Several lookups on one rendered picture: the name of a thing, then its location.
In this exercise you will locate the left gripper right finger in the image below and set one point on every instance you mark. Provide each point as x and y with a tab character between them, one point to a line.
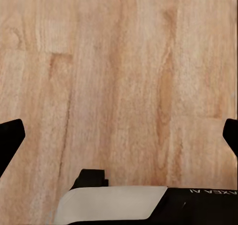
230	134

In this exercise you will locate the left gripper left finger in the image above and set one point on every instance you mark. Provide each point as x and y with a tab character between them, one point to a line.
12	135

